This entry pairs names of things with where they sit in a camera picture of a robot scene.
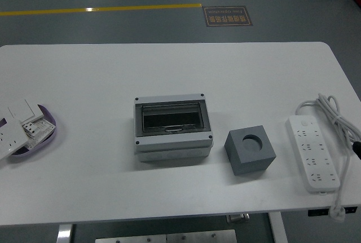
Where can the white terminal block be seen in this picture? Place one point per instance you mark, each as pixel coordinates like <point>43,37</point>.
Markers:
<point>30,128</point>

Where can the white power strip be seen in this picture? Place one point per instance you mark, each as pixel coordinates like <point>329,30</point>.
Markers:
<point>313,152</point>

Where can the grey cube with round hole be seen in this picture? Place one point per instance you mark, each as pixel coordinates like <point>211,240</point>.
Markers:
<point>248,161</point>

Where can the yellow floor line tape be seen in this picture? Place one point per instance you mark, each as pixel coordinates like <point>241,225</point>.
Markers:
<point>84,9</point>

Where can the grey metal table bracket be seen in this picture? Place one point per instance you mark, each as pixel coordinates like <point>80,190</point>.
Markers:
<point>238,218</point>

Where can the white wall switch panel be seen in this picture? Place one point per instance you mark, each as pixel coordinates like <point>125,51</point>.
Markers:
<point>22,109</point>

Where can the black table control panel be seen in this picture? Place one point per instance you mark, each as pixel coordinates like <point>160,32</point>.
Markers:
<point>317,212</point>

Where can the white perforated panel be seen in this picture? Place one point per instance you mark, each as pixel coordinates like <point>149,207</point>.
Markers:
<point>45,127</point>

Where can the white table leg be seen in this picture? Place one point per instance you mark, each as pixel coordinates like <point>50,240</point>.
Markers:
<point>277,229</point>
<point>65,234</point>

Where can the grey enclosure box clear flap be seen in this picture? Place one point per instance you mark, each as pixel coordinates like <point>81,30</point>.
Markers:
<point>172,144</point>

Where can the purple tray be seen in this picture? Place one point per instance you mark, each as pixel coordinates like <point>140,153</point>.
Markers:
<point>48,141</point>

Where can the brown floor sign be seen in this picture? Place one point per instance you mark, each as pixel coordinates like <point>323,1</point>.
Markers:
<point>227,16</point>

